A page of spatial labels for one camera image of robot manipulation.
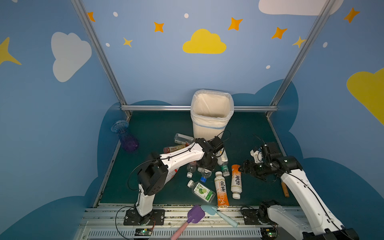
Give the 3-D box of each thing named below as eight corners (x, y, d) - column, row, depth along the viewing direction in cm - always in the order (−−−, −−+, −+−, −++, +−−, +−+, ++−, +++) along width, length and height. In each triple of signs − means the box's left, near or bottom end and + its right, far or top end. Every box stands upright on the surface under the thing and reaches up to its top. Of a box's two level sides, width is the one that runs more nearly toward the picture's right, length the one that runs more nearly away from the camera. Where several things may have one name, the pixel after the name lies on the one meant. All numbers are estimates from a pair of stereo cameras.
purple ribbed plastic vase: (121, 151, 99) (108, 133, 84) (126, 139, 106) (114, 120, 90) (136, 151, 99) (126, 133, 84) (140, 139, 106) (131, 120, 90)
